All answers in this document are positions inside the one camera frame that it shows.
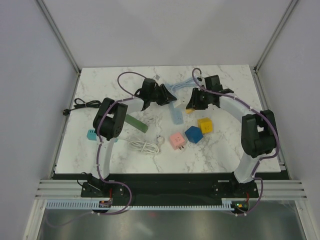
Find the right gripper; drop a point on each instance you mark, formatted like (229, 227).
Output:
(194, 103)

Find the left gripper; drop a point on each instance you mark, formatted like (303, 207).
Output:
(166, 97)

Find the small yellow plug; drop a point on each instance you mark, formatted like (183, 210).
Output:
(189, 110)

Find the small white plug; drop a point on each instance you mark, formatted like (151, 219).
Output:
(178, 104)

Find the light blue power strip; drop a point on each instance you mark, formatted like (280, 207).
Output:
(176, 115)

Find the yellow cube plug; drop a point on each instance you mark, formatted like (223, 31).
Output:
(205, 125)

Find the blue cube plug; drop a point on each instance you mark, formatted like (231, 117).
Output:
(194, 134)

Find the green power strip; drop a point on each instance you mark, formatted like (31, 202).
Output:
(139, 125)

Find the pink cube socket adapter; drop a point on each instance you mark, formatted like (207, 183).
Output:
(177, 141)

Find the teal power strip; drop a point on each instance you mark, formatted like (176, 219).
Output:
(92, 136)

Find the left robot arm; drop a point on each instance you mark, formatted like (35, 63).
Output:
(110, 118)

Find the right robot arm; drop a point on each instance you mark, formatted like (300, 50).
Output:
(259, 137)

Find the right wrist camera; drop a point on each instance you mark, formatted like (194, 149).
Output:
(226, 91)

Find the white cable duct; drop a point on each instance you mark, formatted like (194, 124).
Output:
(74, 204)

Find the aluminium frame rail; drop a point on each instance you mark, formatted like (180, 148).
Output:
(272, 190)

